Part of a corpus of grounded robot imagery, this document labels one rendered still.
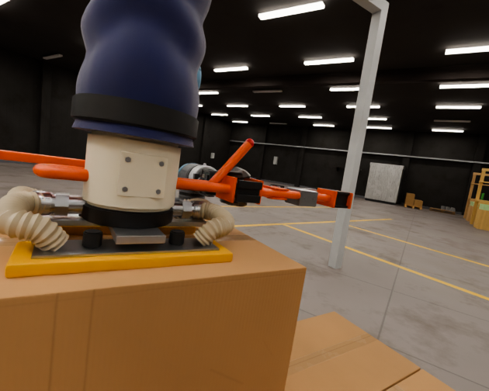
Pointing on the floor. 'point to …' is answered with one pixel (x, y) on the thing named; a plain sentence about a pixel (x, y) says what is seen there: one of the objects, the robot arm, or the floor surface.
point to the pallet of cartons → (412, 201)
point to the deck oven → (384, 183)
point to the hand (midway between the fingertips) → (247, 189)
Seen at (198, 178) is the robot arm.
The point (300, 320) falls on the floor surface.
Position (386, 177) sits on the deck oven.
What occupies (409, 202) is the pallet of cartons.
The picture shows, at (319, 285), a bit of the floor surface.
